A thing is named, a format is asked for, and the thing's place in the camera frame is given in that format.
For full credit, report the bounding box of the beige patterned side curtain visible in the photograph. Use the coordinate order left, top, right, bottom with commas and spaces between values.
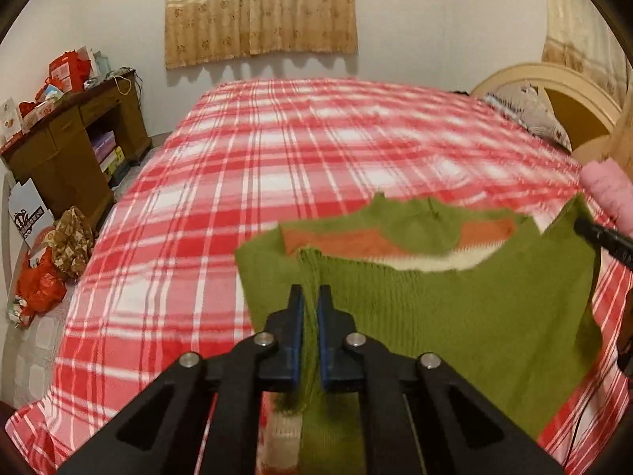
541, 0, 633, 80

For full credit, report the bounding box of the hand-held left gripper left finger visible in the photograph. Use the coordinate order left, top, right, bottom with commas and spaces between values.
57, 284, 305, 475

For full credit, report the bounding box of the brown wooden desk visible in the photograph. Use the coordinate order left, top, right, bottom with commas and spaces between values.
0, 72, 153, 221

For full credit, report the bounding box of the pink fuzzy cloth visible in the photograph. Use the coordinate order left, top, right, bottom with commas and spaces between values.
580, 157, 633, 241

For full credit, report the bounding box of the white cable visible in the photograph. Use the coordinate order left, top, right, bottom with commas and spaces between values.
110, 70, 138, 96

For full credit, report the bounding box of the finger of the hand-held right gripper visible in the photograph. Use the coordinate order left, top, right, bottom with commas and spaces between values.
574, 218, 633, 271

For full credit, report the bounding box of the red gift bag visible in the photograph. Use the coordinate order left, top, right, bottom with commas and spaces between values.
48, 48, 93, 93

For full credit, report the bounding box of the green orange cream striped sweater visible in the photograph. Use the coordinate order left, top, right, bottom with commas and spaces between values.
235, 192, 604, 475

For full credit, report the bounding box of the red plaid bed sheet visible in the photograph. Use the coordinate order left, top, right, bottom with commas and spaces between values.
5, 76, 633, 475

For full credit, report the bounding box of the red plastic bag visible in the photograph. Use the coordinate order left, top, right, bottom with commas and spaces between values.
15, 247, 67, 318

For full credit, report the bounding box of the small white picture box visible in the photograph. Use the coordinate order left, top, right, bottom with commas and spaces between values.
0, 98, 24, 148

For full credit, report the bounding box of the stack of boxes under desk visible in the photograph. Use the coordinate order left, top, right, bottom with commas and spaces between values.
94, 131, 128, 175

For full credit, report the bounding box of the grey metal frame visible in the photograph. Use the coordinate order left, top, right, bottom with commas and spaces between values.
1, 173, 17, 283

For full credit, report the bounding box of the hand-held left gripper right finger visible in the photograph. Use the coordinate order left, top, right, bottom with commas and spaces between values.
319, 284, 565, 475

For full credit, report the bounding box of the brown patterned bag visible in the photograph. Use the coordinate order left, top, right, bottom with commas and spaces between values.
44, 206, 95, 278

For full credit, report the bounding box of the grey patterned pillow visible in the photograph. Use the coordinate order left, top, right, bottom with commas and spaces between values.
482, 82, 573, 152

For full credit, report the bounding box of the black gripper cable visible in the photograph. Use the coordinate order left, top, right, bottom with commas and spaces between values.
564, 376, 601, 462

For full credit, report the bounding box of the beige patterned window curtain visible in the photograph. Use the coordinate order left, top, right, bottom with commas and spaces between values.
164, 0, 359, 70

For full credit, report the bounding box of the cream wooden headboard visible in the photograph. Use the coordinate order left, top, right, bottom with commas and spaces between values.
470, 62, 626, 165

